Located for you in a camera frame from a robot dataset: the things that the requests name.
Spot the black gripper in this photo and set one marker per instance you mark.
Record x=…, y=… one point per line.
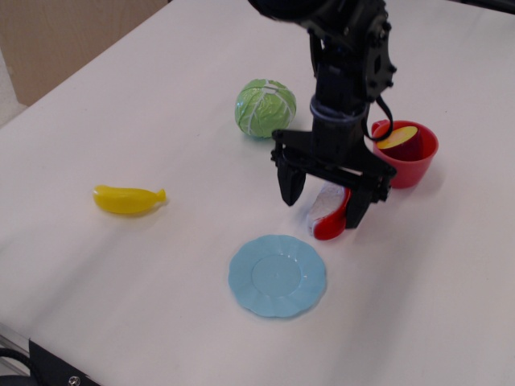
x=336, y=152

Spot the red and white toy sushi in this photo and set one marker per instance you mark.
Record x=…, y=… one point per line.
x=327, y=218

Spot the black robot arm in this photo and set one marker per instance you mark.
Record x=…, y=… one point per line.
x=349, y=43

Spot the light blue plastic plate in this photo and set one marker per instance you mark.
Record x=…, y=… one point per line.
x=277, y=276

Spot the red plastic cup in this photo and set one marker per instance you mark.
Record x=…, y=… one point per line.
x=410, y=174

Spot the purple yellow toy sweet potato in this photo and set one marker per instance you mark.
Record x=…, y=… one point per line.
x=403, y=144

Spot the green toy cabbage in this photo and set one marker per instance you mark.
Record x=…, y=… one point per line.
x=263, y=106

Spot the yellow toy banana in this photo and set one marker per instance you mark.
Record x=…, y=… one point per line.
x=126, y=201

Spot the black corner bracket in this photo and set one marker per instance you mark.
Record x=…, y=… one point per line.
x=55, y=371

